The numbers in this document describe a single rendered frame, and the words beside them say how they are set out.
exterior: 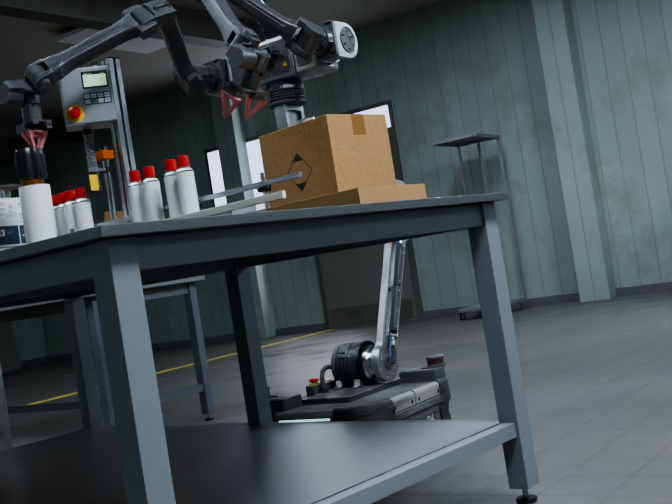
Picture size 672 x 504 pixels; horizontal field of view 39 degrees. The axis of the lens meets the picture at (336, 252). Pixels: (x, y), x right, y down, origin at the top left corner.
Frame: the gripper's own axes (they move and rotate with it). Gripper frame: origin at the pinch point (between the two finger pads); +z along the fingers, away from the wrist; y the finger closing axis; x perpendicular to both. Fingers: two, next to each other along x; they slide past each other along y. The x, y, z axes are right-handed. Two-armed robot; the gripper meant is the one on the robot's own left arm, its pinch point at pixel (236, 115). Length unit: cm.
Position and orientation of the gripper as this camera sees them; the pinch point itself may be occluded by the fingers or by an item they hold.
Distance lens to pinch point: 277.5
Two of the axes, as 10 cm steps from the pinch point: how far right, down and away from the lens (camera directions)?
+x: 7.4, 5.2, -4.3
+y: -5.5, 0.9, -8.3
